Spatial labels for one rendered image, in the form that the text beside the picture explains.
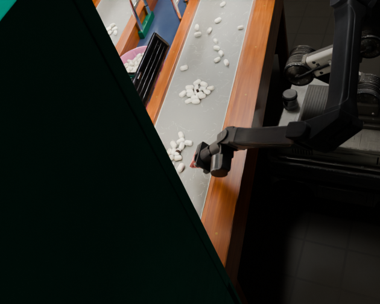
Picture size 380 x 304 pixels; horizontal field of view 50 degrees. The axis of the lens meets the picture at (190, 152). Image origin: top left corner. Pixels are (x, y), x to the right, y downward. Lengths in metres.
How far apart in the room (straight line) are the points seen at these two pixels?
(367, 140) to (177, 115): 0.81
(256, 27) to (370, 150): 0.76
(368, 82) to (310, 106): 0.30
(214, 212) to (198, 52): 0.90
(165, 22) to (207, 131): 0.97
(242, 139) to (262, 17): 0.99
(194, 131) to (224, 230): 0.49
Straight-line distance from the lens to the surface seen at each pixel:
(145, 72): 1.44
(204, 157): 1.40
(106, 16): 2.60
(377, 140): 1.90
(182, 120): 1.73
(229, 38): 2.07
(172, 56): 2.03
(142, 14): 2.46
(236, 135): 1.25
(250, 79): 1.78
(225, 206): 1.40
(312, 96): 2.07
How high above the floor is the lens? 1.95
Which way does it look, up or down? 49 degrees down
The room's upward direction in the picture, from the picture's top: 23 degrees counter-clockwise
